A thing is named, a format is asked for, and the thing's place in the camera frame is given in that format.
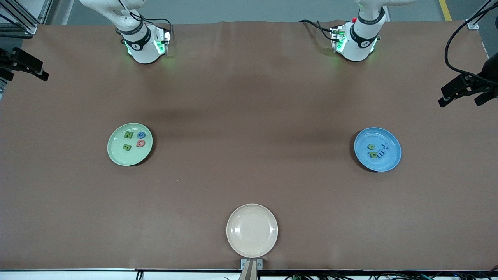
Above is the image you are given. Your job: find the black base cable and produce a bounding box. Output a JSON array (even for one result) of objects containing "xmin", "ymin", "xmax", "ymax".
[
  {"xmin": 298, "ymin": 19, "xmax": 339, "ymax": 42},
  {"xmin": 132, "ymin": 6, "xmax": 173, "ymax": 43}
]

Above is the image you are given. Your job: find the black left base cable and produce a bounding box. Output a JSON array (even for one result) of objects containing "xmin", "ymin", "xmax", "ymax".
[{"xmin": 298, "ymin": 19, "xmax": 339, "ymax": 42}]

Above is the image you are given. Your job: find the brown table mat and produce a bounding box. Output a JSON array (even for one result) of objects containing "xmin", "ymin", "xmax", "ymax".
[{"xmin": 0, "ymin": 20, "xmax": 498, "ymax": 271}]

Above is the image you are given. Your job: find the blue plate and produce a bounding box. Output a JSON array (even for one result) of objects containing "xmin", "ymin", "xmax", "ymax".
[{"xmin": 354, "ymin": 127, "xmax": 402, "ymax": 172}]

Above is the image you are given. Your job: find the beige plate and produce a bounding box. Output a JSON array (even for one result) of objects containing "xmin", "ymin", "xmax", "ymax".
[{"xmin": 226, "ymin": 203, "xmax": 279, "ymax": 259}]

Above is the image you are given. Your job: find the tan camera mount post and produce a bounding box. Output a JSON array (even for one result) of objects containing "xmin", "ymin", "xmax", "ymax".
[{"xmin": 238, "ymin": 259, "xmax": 258, "ymax": 280}]

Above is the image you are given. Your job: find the white table edge rail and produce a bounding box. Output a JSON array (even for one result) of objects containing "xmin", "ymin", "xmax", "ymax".
[{"xmin": 0, "ymin": 269, "xmax": 498, "ymax": 280}]

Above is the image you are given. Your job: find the light green plate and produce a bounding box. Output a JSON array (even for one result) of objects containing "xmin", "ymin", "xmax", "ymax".
[{"xmin": 107, "ymin": 123, "xmax": 153, "ymax": 167}]

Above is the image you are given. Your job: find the black right base cable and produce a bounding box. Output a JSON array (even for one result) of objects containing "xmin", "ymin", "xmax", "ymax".
[{"xmin": 132, "ymin": 6, "xmax": 173, "ymax": 43}]

